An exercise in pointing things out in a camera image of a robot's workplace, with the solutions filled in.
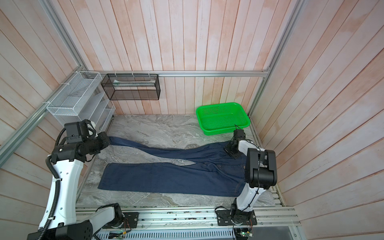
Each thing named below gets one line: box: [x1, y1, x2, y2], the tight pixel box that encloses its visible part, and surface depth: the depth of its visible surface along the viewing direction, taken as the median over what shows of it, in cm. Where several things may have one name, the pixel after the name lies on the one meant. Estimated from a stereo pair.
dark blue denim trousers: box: [98, 136, 247, 197], surface depth 90 cm
